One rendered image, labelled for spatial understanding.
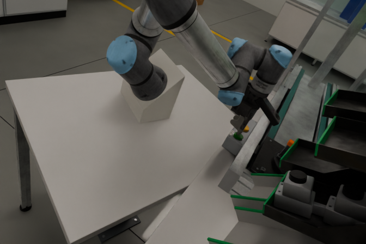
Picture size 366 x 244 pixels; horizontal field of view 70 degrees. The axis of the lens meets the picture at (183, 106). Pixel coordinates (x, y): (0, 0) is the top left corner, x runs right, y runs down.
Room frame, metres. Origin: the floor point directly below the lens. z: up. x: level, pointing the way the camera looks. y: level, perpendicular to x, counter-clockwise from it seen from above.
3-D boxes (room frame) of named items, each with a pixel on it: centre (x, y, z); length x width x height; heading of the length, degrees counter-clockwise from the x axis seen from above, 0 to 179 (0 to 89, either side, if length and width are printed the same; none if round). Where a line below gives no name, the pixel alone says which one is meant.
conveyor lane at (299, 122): (1.03, -0.56, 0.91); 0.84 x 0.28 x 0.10; 162
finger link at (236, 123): (0.83, -0.22, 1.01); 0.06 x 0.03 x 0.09; 72
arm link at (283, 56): (0.84, -0.22, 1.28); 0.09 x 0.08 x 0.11; 89
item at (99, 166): (0.86, 0.12, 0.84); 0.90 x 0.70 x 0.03; 141
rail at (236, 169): (1.06, -0.38, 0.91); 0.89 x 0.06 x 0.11; 162
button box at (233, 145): (0.90, -0.27, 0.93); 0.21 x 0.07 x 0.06; 162
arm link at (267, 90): (0.84, -0.22, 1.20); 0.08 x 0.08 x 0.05
